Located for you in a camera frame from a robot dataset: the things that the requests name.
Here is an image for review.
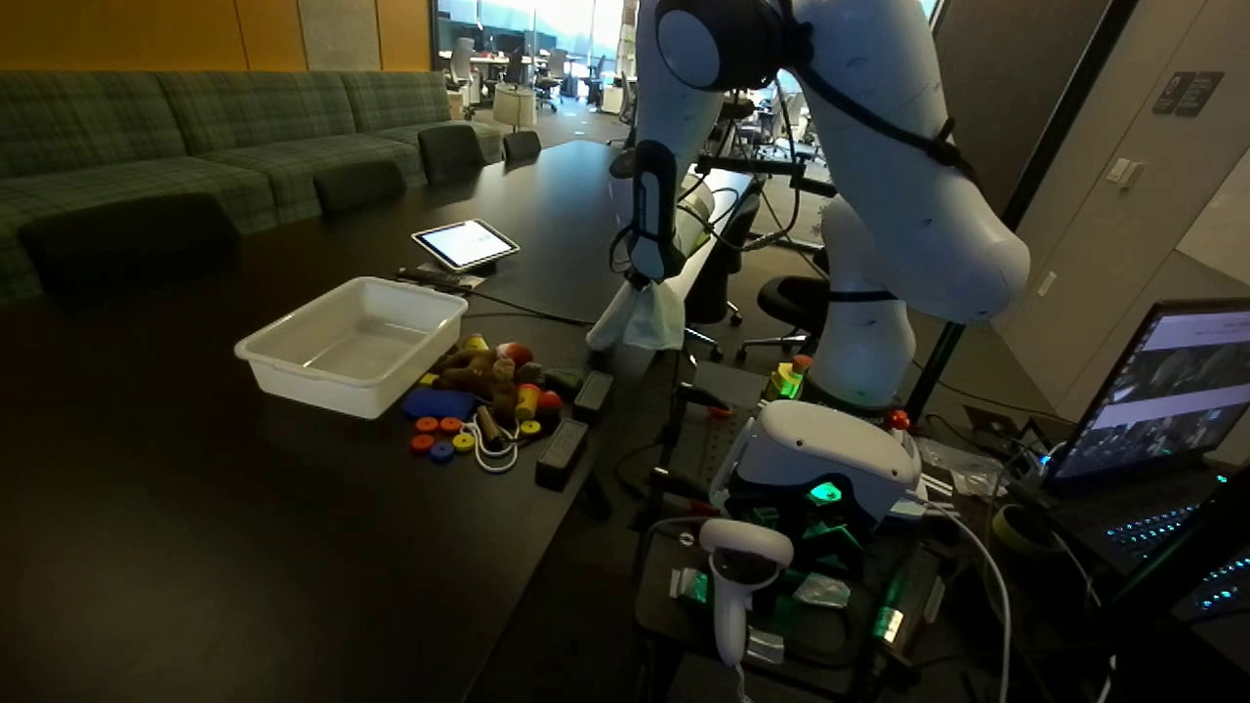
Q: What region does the tablet with lit screen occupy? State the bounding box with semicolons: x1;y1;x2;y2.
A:
412;218;516;272

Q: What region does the clear plastic bin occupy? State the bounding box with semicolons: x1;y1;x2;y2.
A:
236;276;471;416

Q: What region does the open laptop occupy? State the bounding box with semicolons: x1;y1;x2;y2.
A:
1045;298;1250;619

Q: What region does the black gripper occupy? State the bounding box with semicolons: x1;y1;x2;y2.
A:
616;142;683;290

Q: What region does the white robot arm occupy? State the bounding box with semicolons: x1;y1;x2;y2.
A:
626;0;1033;409

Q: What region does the white cord loop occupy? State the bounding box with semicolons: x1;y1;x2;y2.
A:
471;432;524;476

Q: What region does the blue flat piece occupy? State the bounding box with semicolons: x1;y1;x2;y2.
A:
400;392;477;416

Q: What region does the green plaid sofa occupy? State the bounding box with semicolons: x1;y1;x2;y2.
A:
0;70;503;304

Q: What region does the black rectangular block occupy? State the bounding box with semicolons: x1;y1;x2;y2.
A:
536;416;592;491

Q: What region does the blue disc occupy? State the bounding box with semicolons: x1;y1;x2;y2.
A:
432;441;458;464

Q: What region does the brown plush toy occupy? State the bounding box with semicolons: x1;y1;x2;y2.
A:
458;353;519;412

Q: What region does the orange disc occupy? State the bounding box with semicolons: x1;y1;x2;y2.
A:
415;412;443;432

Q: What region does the white VR controller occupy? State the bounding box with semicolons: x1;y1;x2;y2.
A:
701;519;792;668

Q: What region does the yellow disc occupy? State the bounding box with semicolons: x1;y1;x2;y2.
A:
455;428;477;454

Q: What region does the red toy apple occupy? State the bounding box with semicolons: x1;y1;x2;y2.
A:
536;392;567;416

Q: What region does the white VR headset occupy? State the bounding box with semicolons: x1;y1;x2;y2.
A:
710;399;924;519

